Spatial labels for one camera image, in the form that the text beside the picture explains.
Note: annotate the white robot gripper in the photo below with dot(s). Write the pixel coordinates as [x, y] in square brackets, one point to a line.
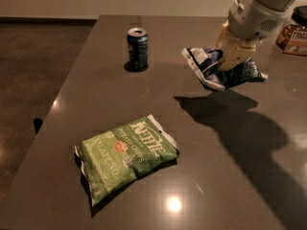
[252, 19]

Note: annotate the snack jar with label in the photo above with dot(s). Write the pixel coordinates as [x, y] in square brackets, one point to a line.
[292, 38]

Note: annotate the blue soda can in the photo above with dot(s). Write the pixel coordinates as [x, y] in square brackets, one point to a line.
[138, 49]

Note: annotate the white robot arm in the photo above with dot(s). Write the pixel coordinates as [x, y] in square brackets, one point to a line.
[248, 22]

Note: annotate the green jalapeno chip bag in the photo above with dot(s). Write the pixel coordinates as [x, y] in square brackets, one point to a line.
[117, 157]

